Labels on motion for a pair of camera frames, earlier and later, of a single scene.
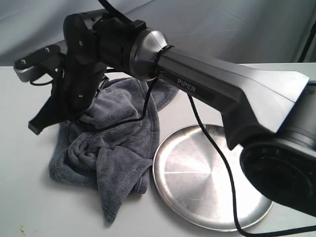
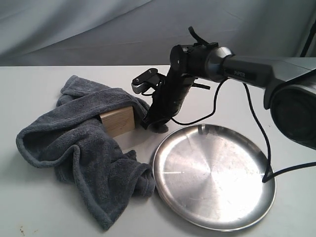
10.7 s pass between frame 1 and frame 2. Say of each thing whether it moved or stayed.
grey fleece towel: moved
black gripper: moved
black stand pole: stayed
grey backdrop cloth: stayed
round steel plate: stayed
